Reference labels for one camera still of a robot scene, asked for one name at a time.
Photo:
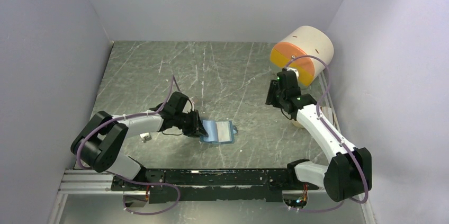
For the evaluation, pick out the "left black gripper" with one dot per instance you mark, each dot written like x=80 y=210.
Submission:
x=197 y=129

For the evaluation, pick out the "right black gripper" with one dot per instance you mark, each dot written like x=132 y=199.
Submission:
x=274 y=88

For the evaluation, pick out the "blue card holder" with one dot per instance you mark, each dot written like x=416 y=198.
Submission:
x=219 y=133

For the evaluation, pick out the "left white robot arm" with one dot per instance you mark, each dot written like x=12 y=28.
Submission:
x=99 y=143

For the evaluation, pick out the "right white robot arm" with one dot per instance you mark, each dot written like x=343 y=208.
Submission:
x=349 y=169

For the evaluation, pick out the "beige oval tray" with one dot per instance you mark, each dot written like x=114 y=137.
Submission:
x=297 y=124

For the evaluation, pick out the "small white plastic piece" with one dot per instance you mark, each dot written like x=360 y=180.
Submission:
x=145 y=137

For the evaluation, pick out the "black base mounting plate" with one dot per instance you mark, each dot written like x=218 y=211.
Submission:
x=169 y=185

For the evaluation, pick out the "beige cylindrical drawer box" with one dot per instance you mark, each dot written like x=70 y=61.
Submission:
x=304 y=42

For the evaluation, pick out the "aluminium rail frame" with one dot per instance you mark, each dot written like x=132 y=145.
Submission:
x=89 y=181

